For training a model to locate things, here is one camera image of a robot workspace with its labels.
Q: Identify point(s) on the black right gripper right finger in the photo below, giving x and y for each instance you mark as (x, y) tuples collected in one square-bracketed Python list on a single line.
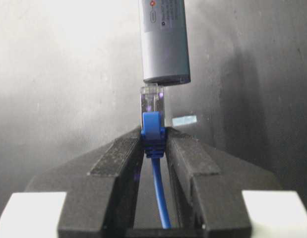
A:
[(227, 197)]

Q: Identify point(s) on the grey USB hub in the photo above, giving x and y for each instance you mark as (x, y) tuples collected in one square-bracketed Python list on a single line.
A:
[(164, 45)]

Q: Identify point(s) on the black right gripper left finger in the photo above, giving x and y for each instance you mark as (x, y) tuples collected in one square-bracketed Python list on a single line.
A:
[(90, 196)]

